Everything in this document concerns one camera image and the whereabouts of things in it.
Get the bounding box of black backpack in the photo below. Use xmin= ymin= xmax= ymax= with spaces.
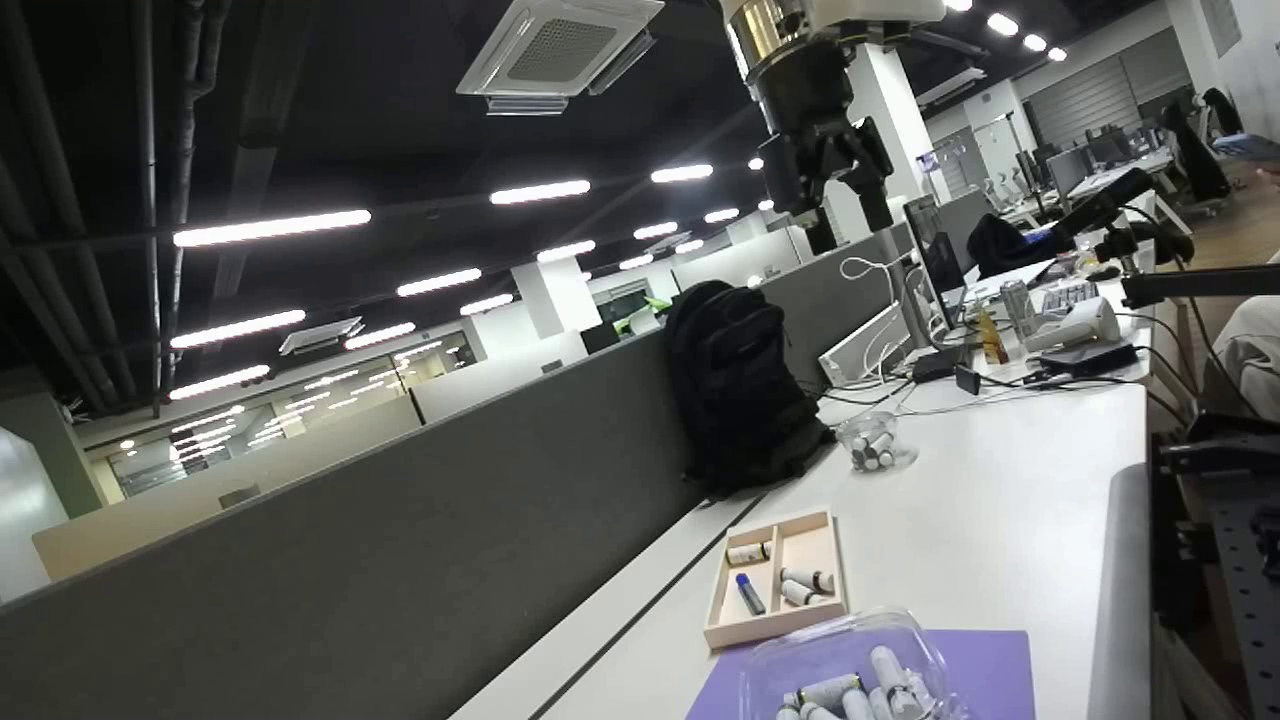
xmin=661 ymin=282 xmax=837 ymax=489

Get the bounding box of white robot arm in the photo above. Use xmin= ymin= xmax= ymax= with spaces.
xmin=722 ymin=0 xmax=944 ymax=250

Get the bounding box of white marker in tray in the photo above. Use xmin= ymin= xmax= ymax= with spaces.
xmin=782 ymin=578 xmax=816 ymax=609

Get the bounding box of ceiling air conditioner unit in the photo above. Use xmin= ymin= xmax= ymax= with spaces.
xmin=455 ymin=0 xmax=665 ymax=116

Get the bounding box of purple mat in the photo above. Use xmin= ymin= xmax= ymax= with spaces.
xmin=688 ymin=625 xmax=1036 ymax=720

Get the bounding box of grey marker in tray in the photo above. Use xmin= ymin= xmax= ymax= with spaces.
xmin=807 ymin=571 xmax=837 ymax=596

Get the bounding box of computer monitor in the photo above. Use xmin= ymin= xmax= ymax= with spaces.
xmin=906 ymin=194 xmax=988 ymax=348

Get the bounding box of blue marker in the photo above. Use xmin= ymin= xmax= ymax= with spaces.
xmin=738 ymin=571 xmax=768 ymax=616

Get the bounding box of wooden compartment tray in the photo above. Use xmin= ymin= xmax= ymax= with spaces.
xmin=703 ymin=513 xmax=848 ymax=651

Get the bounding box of grey desk partition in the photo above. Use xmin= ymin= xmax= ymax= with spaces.
xmin=0 ymin=217 xmax=926 ymax=720

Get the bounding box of clear plastic container on mat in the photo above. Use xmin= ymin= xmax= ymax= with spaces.
xmin=731 ymin=613 xmax=974 ymax=720

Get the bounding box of marker in upper compartment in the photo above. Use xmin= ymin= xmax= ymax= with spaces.
xmin=726 ymin=541 xmax=768 ymax=565

